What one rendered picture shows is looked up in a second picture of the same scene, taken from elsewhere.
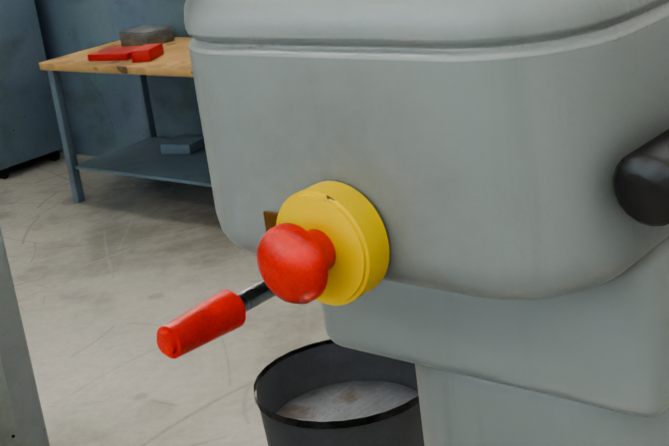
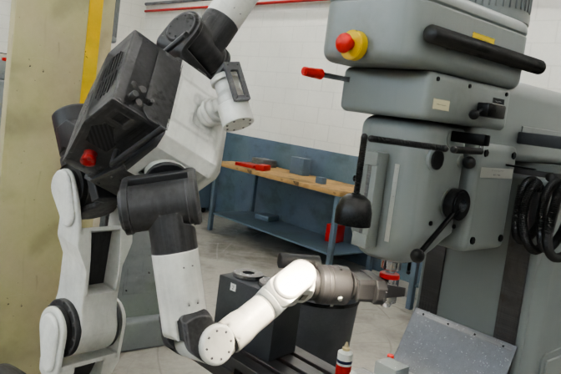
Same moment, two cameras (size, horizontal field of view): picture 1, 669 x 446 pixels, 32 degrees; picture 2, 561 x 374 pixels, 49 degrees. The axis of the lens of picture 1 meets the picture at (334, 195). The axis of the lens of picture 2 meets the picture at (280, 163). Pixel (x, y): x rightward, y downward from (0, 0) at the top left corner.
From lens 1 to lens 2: 0.79 m
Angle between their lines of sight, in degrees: 14
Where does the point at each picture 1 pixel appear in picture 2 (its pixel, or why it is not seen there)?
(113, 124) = (235, 202)
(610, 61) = (429, 7)
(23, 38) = not seen: hidden behind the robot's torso
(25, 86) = not seen: hidden behind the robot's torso
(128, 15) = (258, 153)
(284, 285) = (341, 45)
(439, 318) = (374, 93)
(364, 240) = (362, 40)
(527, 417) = (391, 132)
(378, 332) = (356, 101)
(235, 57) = (341, 2)
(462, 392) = (374, 127)
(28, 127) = not seen: hidden behind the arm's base
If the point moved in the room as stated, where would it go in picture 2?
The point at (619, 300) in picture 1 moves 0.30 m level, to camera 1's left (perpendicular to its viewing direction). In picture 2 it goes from (421, 82) to (275, 64)
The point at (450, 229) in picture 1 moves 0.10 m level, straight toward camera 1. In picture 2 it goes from (383, 40) to (380, 32)
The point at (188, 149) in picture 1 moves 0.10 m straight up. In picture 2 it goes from (267, 219) to (268, 211)
